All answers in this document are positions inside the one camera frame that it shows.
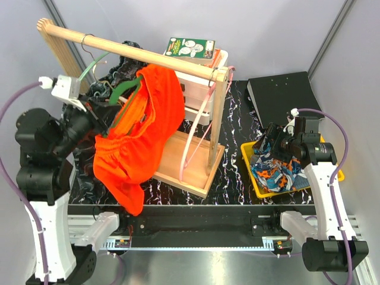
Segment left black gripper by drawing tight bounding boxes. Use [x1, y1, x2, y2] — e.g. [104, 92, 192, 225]
[52, 92, 122, 156]

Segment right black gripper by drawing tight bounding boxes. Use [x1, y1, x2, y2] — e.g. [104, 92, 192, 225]
[252, 122, 301, 164]

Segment patterned blue orange shorts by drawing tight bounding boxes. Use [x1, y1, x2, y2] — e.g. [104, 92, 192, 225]
[254, 153, 309, 192]

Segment dark green hanger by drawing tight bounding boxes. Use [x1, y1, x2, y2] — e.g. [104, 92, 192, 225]
[92, 61, 145, 134]

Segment pink hanger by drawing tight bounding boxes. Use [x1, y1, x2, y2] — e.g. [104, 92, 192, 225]
[179, 65, 237, 183]

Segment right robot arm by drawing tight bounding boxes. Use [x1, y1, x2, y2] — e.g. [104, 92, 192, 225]
[261, 116, 369, 273]

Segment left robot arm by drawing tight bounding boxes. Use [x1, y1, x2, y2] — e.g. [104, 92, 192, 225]
[15, 106, 128, 284]

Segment light green hanger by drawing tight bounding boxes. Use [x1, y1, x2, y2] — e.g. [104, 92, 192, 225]
[78, 33, 110, 81]

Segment dark grey patterned shorts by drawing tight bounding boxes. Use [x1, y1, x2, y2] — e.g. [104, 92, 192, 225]
[73, 56, 147, 204]

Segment yellow plastic tray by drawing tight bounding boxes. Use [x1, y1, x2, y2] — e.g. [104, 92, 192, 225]
[240, 133, 346, 199]

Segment black marbled mat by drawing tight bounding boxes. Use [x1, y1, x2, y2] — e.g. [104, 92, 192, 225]
[70, 81, 313, 205]

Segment wooden clothes rack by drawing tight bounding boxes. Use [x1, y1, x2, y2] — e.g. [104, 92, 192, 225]
[37, 18, 231, 198]

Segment white drawer unit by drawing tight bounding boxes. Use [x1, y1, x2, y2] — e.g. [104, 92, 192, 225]
[173, 49, 229, 125]

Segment orange book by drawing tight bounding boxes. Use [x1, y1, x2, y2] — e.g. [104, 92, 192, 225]
[208, 49, 221, 68]

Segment green book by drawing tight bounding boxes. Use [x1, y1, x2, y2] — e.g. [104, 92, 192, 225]
[164, 37, 216, 63]

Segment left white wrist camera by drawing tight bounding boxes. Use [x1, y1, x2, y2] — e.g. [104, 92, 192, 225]
[51, 75, 87, 112]

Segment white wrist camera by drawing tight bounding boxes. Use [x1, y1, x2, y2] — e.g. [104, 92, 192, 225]
[51, 75, 87, 112]
[283, 108, 299, 136]

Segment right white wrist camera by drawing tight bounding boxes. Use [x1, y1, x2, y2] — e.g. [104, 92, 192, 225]
[283, 108, 299, 136]

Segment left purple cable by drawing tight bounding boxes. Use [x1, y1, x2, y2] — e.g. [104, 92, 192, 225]
[0, 81, 125, 285]

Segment purple cable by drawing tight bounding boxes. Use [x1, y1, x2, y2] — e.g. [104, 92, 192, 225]
[0, 81, 125, 285]
[292, 108, 356, 285]

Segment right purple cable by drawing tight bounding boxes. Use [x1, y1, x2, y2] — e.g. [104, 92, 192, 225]
[292, 108, 356, 285]

